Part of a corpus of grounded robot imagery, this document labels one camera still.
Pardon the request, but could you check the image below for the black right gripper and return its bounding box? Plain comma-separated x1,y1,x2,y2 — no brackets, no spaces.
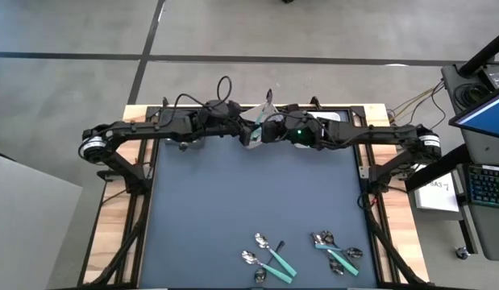
260,110,333,151

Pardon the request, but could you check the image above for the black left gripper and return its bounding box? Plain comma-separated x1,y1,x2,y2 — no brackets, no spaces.
198,100,255,148

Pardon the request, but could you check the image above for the white plastic bin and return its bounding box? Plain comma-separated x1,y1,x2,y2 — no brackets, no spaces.
239,102,279,151
295,109,351,149

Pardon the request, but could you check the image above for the blue-grey table mat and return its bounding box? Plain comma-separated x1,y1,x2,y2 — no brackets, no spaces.
136,109,380,289

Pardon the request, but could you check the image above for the black cart bar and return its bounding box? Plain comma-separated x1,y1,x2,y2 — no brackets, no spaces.
405,144,472,193

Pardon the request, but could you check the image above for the white paper sheet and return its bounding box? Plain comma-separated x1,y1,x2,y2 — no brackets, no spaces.
414,171,460,213

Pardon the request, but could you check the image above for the computer monitor blue screen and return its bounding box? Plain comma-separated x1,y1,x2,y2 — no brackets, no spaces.
448,86,499,142

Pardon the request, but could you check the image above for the backlit black keyboard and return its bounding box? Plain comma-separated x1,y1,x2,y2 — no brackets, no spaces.
465,163,499,210

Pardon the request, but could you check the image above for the black metal pole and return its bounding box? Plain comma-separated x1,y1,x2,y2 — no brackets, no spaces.
458,30,499,77

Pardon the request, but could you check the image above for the black power adapter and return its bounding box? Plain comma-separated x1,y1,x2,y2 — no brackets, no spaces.
484,66,499,89

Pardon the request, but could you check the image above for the grey computer cart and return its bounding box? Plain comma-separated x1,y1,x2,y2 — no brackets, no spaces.
440,62,499,263

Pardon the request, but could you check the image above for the grey panel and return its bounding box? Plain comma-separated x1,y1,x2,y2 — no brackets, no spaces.
0,151,83,290

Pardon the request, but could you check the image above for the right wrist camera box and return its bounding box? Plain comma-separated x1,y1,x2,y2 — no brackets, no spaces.
288,117,323,149

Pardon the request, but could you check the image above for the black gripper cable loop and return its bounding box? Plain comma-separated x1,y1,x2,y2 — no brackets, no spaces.
214,74,234,104

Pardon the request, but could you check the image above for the yellow cable bundle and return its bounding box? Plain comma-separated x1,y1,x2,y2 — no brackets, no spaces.
388,80,446,118

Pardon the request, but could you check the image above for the black aluminium table frame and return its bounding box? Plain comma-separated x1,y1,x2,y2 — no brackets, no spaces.
77,96,430,290

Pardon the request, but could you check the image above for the coiled black cable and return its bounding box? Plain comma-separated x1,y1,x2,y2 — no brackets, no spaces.
452,82,486,110

